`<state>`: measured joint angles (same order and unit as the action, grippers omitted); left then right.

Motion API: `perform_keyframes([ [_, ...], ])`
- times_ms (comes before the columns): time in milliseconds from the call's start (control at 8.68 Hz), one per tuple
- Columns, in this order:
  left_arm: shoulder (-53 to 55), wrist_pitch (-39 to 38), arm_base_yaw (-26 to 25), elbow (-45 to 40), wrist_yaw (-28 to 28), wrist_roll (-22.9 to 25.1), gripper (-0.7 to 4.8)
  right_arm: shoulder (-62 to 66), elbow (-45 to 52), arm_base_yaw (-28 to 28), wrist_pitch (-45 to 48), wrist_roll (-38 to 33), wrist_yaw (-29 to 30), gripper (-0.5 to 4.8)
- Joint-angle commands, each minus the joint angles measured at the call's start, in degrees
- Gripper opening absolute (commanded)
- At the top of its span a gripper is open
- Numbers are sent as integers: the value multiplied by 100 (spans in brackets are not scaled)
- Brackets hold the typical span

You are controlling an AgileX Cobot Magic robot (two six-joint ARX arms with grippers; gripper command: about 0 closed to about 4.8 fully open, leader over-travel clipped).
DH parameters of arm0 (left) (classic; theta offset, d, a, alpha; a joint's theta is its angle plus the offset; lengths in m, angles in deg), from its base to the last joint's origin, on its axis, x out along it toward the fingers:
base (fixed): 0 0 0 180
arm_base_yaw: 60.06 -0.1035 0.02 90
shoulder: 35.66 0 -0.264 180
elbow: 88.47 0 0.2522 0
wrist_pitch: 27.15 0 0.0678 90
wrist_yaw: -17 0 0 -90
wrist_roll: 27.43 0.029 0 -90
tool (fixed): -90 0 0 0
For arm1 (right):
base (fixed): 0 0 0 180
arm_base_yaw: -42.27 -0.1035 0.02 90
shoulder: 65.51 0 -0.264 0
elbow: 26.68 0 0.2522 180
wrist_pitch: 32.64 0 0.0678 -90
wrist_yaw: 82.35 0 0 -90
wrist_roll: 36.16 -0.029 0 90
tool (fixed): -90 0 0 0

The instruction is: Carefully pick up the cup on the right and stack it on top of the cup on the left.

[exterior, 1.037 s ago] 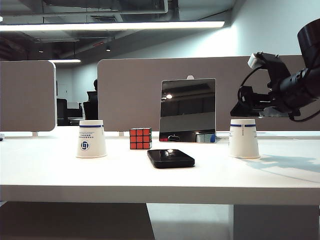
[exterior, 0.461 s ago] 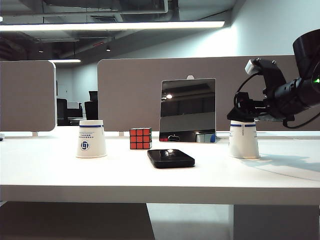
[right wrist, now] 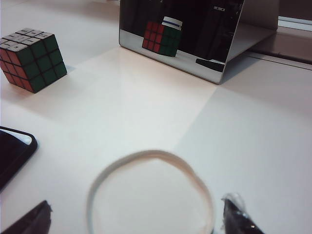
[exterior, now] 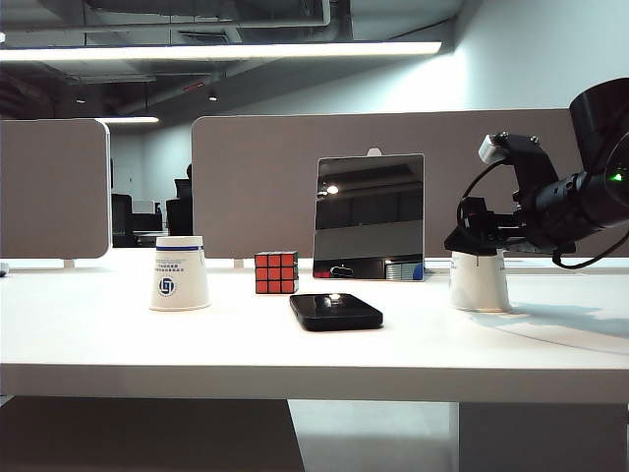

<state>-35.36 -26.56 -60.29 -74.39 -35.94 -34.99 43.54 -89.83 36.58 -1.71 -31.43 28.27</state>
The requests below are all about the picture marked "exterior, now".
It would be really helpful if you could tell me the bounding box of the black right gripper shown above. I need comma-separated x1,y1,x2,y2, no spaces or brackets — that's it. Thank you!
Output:
443,195,577,257

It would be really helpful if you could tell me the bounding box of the white paper cup round logo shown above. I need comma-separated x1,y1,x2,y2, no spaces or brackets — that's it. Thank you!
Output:
148,236,212,313

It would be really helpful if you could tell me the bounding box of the grey desk leg panel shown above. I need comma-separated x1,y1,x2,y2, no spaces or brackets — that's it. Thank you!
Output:
458,401,629,472

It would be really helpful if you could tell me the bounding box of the black office chair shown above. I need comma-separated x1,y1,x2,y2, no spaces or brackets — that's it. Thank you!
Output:
164,164,194,237

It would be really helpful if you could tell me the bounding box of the white paper cup blue stripe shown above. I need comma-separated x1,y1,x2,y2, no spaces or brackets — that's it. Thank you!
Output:
447,248,513,314

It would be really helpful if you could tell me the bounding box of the rectangular table mirror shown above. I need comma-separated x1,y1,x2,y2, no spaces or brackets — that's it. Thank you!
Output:
312,153,426,283

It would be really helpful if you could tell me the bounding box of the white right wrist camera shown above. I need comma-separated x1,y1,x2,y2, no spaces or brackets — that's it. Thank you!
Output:
478,133,507,164

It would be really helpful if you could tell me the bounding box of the wide grey desk divider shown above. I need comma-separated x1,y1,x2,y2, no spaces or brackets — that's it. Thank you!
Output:
190,108,629,261

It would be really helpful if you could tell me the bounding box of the narrow grey desk divider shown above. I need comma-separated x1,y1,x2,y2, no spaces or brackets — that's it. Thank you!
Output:
0,119,112,261

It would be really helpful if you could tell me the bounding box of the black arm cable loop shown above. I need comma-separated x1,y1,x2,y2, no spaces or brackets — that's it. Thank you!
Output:
550,239,629,270

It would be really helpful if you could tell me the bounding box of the long ceiling light strip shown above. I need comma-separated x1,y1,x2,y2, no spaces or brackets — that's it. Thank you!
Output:
0,41,443,63

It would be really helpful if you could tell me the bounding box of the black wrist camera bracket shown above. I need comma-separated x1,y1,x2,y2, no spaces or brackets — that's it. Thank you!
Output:
498,132,562,204

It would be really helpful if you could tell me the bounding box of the black smartphone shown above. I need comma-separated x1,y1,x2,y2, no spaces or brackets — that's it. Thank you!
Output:
288,293,384,333

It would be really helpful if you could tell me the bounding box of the ceiling ventilation duct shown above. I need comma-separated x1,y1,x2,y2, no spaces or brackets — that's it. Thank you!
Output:
83,0,353,43

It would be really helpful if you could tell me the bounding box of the brown under-desk panel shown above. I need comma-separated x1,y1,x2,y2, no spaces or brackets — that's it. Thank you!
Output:
0,395,306,472

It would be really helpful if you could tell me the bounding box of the dark background office furniture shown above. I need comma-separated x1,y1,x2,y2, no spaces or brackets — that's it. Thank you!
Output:
111,194,164,248

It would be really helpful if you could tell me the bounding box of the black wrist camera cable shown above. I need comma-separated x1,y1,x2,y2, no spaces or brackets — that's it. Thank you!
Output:
455,160,497,233

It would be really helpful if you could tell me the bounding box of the short ceiling light strip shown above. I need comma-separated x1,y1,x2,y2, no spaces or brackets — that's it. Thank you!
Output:
92,116,160,125

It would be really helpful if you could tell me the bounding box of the rubiks cube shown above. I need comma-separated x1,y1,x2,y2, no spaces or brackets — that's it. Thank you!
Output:
254,251,300,297

